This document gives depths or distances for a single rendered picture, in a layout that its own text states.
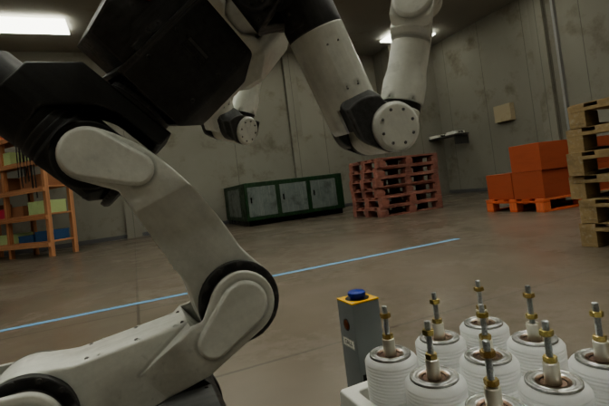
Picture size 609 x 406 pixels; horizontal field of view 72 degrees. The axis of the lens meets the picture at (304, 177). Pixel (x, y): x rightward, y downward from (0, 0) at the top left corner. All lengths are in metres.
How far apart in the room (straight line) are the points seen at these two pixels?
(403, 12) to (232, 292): 0.53
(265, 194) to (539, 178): 4.79
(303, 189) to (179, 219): 7.64
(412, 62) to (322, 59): 0.16
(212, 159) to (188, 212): 9.26
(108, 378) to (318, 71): 0.58
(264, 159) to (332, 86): 9.66
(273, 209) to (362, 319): 7.22
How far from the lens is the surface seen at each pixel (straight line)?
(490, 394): 0.67
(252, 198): 8.02
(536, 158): 5.35
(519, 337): 0.91
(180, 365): 0.77
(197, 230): 0.76
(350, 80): 0.65
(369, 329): 0.99
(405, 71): 0.71
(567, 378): 0.78
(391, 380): 0.82
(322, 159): 10.84
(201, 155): 9.97
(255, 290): 0.74
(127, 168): 0.72
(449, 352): 0.88
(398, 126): 0.65
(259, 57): 0.77
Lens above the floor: 0.57
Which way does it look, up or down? 2 degrees up
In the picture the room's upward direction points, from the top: 7 degrees counter-clockwise
